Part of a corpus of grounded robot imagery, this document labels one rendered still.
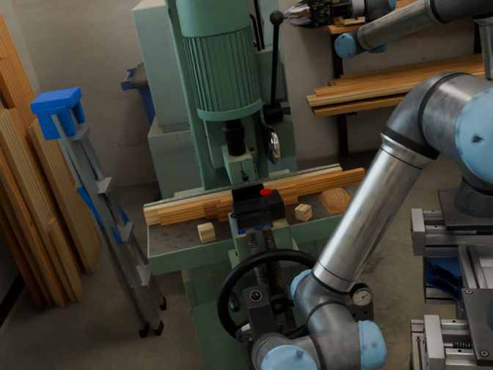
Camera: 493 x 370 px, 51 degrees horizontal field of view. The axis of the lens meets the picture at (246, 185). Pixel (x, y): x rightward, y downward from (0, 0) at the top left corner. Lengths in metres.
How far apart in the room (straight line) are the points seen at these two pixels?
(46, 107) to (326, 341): 1.58
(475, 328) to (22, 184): 2.09
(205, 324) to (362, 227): 0.79
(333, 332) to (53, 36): 3.29
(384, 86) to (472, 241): 1.98
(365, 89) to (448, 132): 2.71
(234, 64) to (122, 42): 2.49
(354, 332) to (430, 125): 0.33
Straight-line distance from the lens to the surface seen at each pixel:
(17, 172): 2.67
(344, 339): 0.83
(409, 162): 0.85
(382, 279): 2.69
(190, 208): 1.51
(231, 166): 1.43
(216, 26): 1.29
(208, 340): 1.59
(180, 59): 1.57
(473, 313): 1.26
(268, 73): 1.60
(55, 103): 2.13
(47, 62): 3.91
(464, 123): 0.72
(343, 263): 0.89
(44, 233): 2.79
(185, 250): 1.40
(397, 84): 3.49
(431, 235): 1.62
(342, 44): 1.68
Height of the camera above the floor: 1.63
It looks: 26 degrees down
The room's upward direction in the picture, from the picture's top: 9 degrees counter-clockwise
